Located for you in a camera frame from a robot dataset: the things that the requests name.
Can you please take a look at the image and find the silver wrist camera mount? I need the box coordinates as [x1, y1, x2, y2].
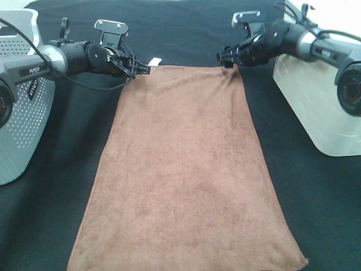
[231, 10, 266, 37]
[94, 19, 129, 49]

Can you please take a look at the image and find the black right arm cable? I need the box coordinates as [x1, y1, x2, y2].
[275, 1, 361, 56]

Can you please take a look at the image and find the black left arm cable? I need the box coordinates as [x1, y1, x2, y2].
[0, 17, 136, 91]

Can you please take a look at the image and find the white plastic storage bin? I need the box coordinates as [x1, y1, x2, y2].
[273, 1, 360, 156]

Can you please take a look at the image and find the black table cloth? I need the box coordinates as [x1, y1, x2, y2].
[1, 1, 360, 270]

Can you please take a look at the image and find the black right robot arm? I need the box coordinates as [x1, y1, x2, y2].
[217, 19, 360, 117]

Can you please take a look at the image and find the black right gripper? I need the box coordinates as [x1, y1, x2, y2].
[217, 33, 272, 69]

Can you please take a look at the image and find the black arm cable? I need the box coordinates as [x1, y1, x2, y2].
[275, 1, 361, 56]
[0, 17, 136, 91]

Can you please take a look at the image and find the brown microfibre towel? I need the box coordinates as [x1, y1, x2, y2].
[67, 66, 308, 270]

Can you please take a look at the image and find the grey perforated laundry basket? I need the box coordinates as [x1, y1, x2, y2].
[1, 8, 55, 185]

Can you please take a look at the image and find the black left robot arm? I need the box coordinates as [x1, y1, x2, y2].
[1, 41, 151, 127]

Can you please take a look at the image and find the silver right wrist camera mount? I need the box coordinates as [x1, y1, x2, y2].
[231, 10, 266, 37]

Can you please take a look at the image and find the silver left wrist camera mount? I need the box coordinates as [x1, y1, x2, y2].
[94, 19, 129, 49]

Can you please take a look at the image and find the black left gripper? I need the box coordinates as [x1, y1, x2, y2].
[86, 43, 151, 79]

